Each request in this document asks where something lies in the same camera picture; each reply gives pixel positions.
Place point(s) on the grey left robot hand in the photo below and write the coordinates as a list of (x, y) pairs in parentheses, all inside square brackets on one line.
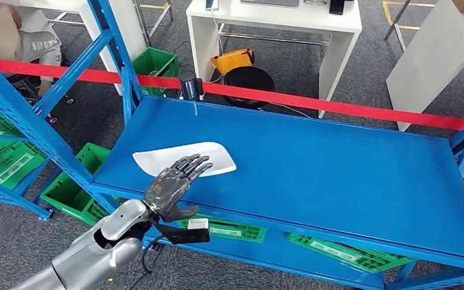
[(168, 192)]

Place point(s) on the white curved plastic part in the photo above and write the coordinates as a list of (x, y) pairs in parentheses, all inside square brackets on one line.
[(220, 160)]

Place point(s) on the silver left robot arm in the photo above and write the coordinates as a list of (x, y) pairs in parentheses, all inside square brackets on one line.
[(96, 256)]

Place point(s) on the black round stool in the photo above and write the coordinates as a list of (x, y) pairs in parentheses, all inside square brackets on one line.
[(250, 82)]

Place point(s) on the yellow bag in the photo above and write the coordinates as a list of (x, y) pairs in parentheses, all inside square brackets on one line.
[(232, 62)]

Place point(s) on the blue steel shelving rack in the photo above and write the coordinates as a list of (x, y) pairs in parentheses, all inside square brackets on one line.
[(12, 198), (316, 168)]

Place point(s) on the white panel table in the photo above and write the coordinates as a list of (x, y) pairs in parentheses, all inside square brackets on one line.
[(128, 32), (280, 20), (432, 68)]

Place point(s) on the chrome swivel chair base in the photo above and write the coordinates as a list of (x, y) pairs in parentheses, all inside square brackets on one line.
[(28, 90)]

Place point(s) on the red barrier belt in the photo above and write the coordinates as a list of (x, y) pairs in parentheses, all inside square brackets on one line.
[(336, 106)]

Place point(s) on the white smartphone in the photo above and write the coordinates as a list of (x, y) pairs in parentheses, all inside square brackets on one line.
[(212, 4)]

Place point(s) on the grey laptop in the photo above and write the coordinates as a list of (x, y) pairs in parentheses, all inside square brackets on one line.
[(270, 3)]

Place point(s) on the person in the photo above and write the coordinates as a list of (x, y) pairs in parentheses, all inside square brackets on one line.
[(0, 36)]

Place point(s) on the black smartphone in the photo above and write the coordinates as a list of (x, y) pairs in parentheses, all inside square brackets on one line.
[(337, 7)]

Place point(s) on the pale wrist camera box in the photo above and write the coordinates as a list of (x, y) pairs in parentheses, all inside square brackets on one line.
[(198, 224)]

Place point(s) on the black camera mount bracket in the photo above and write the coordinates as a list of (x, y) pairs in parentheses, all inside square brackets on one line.
[(170, 237)]

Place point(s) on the chrome barrier post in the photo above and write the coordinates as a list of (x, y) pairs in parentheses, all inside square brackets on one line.
[(192, 86)]

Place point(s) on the chrome tube frame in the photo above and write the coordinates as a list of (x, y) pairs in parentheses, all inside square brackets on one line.
[(397, 20), (143, 20)]

